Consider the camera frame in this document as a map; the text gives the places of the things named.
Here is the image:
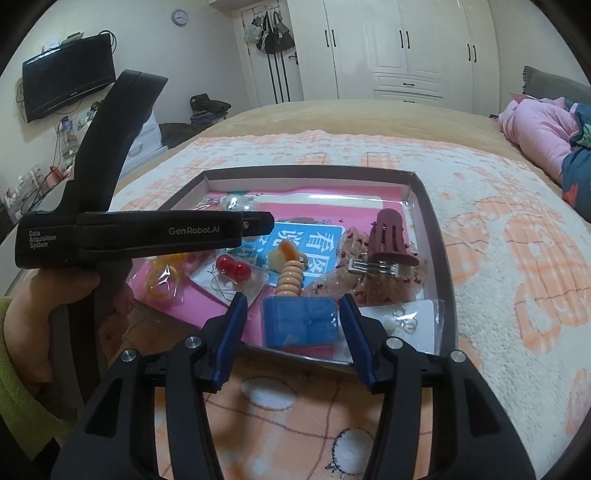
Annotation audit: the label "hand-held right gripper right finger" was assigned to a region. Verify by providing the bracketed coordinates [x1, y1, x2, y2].
[339, 293, 541, 480]

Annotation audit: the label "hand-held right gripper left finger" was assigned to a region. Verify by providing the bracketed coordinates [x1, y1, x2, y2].
[51, 291, 250, 480]

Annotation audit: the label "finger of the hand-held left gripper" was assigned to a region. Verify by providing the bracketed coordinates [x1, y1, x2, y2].
[240, 211, 274, 238]

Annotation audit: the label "clear bead packet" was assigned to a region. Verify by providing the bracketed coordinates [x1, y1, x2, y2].
[203, 191, 259, 215]

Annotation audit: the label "cream flower hair clip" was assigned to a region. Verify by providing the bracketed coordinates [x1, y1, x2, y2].
[268, 242, 308, 273]

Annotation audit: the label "red ball earrings packet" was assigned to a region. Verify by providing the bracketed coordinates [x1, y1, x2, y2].
[191, 253, 269, 308]

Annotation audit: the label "silver earrings packet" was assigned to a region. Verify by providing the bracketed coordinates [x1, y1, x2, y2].
[358, 298, 446, 356]

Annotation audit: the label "small blue box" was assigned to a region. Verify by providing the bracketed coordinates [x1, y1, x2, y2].
[261, 295, 340, 349]

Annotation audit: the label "orange beaded hair clip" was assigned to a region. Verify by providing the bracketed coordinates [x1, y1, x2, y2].
[276, 258, 308, 301]

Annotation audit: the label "maroon claw hair clip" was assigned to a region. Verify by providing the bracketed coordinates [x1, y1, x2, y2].
[367, 208, 419, 268]

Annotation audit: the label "brown cardboard box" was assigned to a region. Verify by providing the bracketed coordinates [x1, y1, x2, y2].
[113, 168, 458, 367]

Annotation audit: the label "person's left forearm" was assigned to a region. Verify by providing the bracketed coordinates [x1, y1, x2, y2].
[0, 295, 79, 462]

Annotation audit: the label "person's left hand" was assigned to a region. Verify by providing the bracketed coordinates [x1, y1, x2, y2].
[7, 268, 136, 384]

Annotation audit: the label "pink dotted bow hair clip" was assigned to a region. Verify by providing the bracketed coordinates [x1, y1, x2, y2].
[314, 224, 432, 308]

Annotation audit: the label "white drawer cabinet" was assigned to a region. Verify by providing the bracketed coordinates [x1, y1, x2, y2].
[117, 111, 162, 174]

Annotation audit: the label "cluttered side desk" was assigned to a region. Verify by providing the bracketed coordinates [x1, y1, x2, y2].
[0, 111, 93, 232]

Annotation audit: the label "dark folded clothes pile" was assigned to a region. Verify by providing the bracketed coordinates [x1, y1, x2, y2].
[189, 93, 232, 125]

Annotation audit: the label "white door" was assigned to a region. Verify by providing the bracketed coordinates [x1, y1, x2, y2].
[240, 7, 305, 109]

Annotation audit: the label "tan bedspread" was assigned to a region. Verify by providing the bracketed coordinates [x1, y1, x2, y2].
[115, 99, 509, 153]

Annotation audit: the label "orange and white patterned blanket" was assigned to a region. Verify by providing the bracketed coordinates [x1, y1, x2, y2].
[106, 129, 591, 480]

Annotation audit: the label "hanging bags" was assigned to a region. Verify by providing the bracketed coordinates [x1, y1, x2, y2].
[245, 11, 296, 104]

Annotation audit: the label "white wardrobe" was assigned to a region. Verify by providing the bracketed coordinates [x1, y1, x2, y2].
[286, 0, 499, 116]

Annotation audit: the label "pink padded clothing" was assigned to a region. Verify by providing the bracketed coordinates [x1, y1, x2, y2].
[499, 97, 583, 185]

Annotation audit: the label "blue floral quilt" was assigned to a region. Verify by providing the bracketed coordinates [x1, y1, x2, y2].
[561, 99, 591, 208]

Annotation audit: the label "yellow ring packet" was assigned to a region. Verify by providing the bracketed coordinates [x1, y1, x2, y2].
[143, 251, 192, 308]

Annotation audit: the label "black wall television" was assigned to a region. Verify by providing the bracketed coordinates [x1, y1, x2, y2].
[22, 32, 116, 124]

